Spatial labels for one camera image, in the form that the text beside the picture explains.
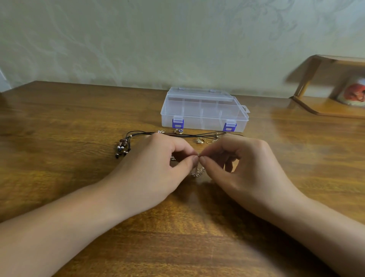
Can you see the person's right hand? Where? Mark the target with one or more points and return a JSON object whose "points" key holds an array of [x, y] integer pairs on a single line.
{"points": [[256, 174]]}

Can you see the person's left hand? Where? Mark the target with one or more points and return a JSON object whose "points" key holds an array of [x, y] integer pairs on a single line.
{"points": [[145, 174]]}

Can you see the clear plastic organizer box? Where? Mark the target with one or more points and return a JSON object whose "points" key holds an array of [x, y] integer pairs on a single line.
{"points": [[204, 109]]}

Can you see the person's right forearm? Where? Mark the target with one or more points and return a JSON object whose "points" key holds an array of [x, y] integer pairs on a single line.
{"points": [[331, 244]]}

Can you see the person's left forearm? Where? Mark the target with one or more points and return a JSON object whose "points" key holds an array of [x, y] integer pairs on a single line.
{"points": [[48, 239]]}

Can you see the wooden shelf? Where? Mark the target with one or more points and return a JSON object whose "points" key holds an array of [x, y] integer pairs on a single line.
{"points": [[329, 107]]}

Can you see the white printed mug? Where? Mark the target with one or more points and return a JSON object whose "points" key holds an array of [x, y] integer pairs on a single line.
{"points": [[353, 91]]}

